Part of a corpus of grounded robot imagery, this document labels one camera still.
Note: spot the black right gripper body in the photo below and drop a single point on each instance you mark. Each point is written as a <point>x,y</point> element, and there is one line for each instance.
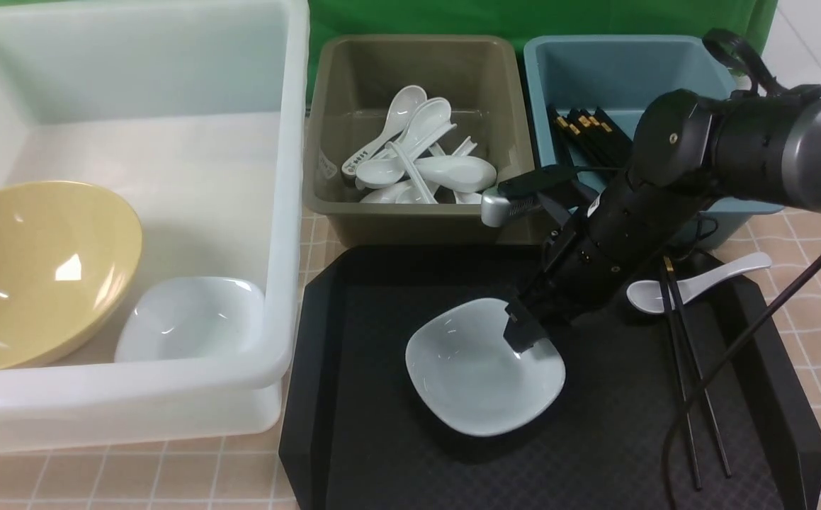
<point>600,247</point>

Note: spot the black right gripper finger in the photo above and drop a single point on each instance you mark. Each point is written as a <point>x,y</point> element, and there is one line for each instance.
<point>522,330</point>

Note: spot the white ceramic soup spoon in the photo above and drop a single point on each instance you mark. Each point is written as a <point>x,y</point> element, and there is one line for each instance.
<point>646,295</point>

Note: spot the black chopstick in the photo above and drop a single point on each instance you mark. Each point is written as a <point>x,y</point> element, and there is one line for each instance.
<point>684,334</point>
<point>674,340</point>

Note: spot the pale green square dish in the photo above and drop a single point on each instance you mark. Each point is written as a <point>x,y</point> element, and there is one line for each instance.
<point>472,380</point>

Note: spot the white square dish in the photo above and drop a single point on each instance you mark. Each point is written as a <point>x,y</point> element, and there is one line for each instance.
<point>192,317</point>

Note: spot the yellow noodle bowl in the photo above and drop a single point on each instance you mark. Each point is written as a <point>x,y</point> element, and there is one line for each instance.
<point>68,253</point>

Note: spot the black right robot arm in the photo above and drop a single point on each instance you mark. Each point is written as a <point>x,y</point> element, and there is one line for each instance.
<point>761,144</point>

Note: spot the black chopsticks bundle in bin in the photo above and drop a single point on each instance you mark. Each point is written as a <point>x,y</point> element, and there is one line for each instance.
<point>600,142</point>

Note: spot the white spoon in bin right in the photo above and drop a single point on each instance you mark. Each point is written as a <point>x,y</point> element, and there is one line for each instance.
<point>465,174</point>

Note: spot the white spoon in bin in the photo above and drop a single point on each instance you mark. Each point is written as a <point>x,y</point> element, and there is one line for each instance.
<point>465,174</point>
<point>402,106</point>
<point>428,123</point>

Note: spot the teal plastic bin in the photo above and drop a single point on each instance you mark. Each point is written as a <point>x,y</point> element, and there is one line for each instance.
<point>621,74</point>

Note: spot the black plastic serving tray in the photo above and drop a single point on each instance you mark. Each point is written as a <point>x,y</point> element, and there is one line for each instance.
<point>357,436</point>

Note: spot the white spoon in bin middle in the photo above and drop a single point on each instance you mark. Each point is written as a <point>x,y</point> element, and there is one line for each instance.
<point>428,123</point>

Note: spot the olive plastic bin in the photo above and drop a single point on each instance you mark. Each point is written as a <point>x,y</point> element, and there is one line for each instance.
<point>356,80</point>

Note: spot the green cloth backdrop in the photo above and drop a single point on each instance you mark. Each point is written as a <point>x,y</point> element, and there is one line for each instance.
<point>520,21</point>

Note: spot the white spoon in bin top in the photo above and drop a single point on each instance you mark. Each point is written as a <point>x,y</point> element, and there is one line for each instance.
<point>402,106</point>

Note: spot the large white plastic tub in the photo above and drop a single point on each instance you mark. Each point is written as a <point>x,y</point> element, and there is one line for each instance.
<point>193,112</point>

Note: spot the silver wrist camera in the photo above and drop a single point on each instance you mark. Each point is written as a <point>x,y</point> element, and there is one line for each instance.
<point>516,198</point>

